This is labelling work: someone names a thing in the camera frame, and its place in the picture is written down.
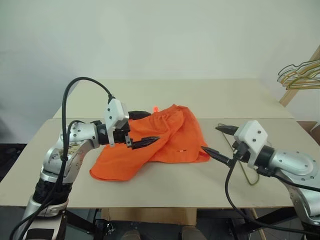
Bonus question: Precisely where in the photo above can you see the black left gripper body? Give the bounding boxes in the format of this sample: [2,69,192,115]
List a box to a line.
[113,119,134,149]

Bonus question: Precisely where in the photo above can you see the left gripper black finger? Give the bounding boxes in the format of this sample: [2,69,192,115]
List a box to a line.
[128,109,153,121]
[127,136,161,151]

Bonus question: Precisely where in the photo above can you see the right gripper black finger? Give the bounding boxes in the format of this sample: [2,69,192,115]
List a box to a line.
[200,146,235,166]
[215,125,240,136]

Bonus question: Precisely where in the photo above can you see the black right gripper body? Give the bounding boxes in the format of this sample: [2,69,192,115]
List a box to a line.
[232,140,249,161]

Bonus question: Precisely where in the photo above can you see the orange shorts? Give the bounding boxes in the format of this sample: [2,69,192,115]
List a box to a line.
[89,104,211,182]

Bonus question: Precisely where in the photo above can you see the open brown cardboard box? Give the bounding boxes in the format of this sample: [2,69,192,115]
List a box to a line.
[296,120,320,146]

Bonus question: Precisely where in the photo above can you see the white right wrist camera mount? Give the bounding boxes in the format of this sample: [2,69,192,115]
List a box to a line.
[233,119,269,167]

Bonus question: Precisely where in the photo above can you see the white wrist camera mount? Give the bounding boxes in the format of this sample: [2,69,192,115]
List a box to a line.
[233,119,269,167]
[103,99,130,147]

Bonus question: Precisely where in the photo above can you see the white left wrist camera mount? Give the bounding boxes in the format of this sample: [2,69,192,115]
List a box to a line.
[103,99,130,147]

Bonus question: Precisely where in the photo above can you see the bunch of wire hangers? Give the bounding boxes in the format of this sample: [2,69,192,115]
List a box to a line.
[279,65,320,91]

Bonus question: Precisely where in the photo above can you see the black table frame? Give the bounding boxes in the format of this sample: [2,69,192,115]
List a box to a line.
[65,207,320,240]

